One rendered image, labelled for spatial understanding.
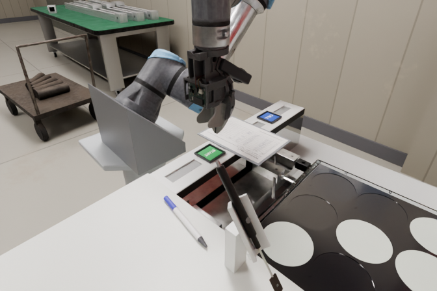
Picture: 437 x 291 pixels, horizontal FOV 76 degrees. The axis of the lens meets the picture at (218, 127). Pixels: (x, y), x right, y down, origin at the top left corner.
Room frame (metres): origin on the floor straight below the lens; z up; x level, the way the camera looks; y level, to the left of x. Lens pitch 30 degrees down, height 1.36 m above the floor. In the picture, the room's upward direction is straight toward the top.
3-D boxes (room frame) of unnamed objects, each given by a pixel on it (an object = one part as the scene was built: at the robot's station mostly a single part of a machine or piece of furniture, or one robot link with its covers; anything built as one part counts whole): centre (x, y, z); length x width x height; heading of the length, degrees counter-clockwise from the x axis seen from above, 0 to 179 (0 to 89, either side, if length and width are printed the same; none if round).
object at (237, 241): (0.26, -0.04, 1.03); 0.06 x 0.04 x 0.13; 47
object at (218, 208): (0.53, -0.08, 0.87); 0.36 x 0.08 x 0.03; 137
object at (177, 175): (0.66, -0.06, 0.89); 0.55 x 0.09 x 0.14; 137
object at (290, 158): (0.64, -0.19, 0.89); 0.08 x 0.03 x 0.03; 47
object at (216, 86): (0.57, 0.02, 1.16); 0.09 x 0.08 x 0.12; 137
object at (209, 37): (0.57, 0.01, 1.24); 0.08 x 0.08 x 0.05
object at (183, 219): (0.35, 0.06, 0.97); 0.14 x 0.01 x 0.01; 37
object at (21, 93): (2.55, 1.68, 0.44); 1.11 x 0.65 x 0.88; 53
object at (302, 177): (0.48, -0.15, 0.90); 0.38 x 0.01 x 0.01; 137
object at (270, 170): (0.59, -0.13, 0.89); 0.08 x 0.03 x 0.03; 47
